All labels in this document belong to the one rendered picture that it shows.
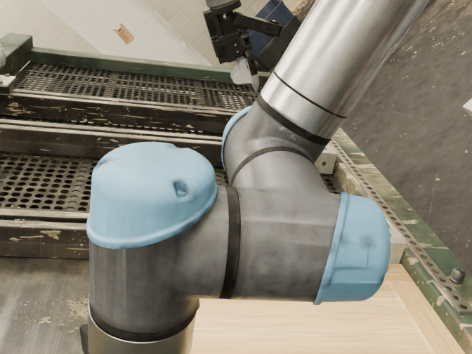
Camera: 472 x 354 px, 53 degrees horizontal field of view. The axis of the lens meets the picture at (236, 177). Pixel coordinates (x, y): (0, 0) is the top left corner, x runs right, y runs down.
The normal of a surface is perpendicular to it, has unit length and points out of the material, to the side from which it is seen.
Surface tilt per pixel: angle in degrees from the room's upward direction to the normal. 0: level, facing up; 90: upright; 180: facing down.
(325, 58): 66
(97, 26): 90
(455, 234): 0
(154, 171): 53
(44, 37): 90
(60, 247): 90
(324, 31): 48
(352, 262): 79
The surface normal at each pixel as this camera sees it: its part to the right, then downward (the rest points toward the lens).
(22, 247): 0.14, 0.47
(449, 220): -0.69, -0.59
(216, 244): 0.17, -0.05
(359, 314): 0.15, -0.88
